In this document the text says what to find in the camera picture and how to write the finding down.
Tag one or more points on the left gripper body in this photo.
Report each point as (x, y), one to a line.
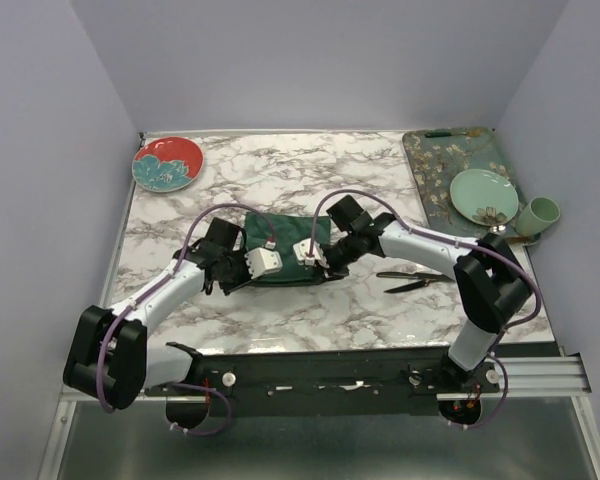
(236, 271)

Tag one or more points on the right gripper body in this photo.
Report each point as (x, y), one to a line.
(341, 254)

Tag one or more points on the dark green cloth napkin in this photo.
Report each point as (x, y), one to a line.
(289, 231)

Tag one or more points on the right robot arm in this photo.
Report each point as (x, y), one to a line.
(495, 291)

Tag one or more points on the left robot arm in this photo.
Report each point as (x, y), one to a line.
(109, 358)

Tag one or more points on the red plate with blue flower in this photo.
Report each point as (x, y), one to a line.
(167, 164)

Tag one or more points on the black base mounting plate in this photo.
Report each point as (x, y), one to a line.
(329, 383)

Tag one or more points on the floral teal serving tray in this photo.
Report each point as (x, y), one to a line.
(437, 156)

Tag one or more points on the light green plate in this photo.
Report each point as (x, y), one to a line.
(484, 197)

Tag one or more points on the light green cup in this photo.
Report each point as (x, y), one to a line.
(538, 215)

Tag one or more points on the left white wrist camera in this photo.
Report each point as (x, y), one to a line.
(262, 261)

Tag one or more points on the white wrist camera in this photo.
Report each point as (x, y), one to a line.
(262, 261)
(309, 254)

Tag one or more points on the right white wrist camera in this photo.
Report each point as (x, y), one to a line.
(309, 254)

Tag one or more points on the aluminium frame rail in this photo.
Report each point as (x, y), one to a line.
(518, 376)

